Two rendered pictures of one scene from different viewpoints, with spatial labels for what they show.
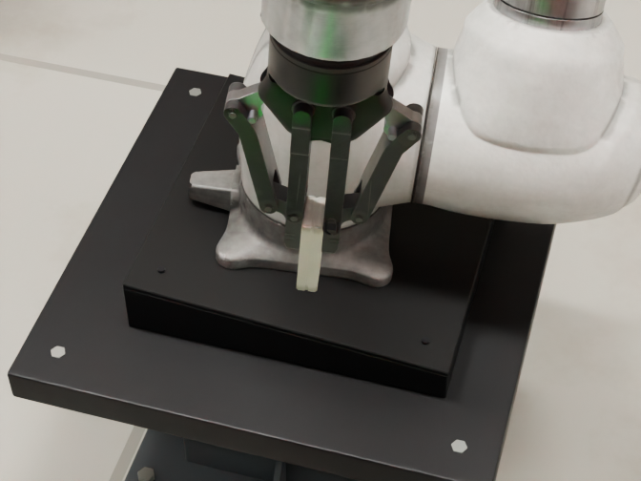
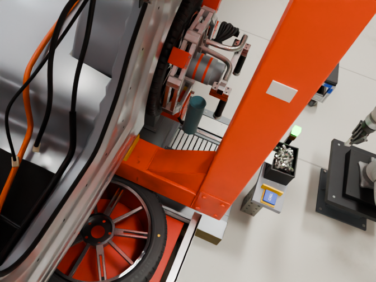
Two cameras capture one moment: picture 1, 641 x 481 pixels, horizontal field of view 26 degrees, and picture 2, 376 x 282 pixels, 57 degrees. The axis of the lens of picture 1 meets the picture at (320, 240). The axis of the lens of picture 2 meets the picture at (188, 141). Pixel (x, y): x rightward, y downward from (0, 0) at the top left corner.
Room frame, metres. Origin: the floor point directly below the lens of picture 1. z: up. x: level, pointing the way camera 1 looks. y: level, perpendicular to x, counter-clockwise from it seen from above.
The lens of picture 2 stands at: (-0.45, -1.06, 2.14)
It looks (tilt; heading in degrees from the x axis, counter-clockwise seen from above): 56 degrees down; 77
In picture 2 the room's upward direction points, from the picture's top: 19 degrees clockwise
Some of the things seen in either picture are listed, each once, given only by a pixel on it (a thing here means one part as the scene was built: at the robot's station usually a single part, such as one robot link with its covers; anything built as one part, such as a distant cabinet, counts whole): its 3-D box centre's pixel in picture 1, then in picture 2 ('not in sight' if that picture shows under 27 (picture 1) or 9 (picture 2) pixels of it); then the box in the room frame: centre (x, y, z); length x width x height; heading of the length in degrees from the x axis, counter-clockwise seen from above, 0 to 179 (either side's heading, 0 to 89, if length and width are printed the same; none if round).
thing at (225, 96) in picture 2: not in sight; (220, 91); (-0.13, 0.02, 0.93); 0.09 x 0.05 x 0.05; 161
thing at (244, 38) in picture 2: not in sight; (227, 33); (-0.12, 0.30, 1.03); 0.19 x 0.18 x 0.11; 161
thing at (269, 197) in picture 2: not in sight; (269, 197); (0.27, -0.27, 0.47); 0.07 x 0.07 x 0.02; 71
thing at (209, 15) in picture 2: not in sight; (190, 63); (-0.26, 0.25, 0.85); 0.54 x 0.07 x 0.54; 71
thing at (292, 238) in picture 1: (282, 215); not in sight; (0.67, 0.03, 0.73); 0.03 x 0.01 x 0.05; 84
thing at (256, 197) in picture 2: not in sight; (274, 175); (0.33, -0.11, 0.44); 0.43 x 0.17 x 0.03; 71
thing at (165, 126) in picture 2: not in sight; (151, 111); (-0.42, 0.30, 0.32); 0.40 x 0.30 x 0.28; 71
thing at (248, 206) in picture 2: not in sight; (259, 194); (0.32, -0.14, 0.21); 0.10 x 0.10 x 0.42; 71
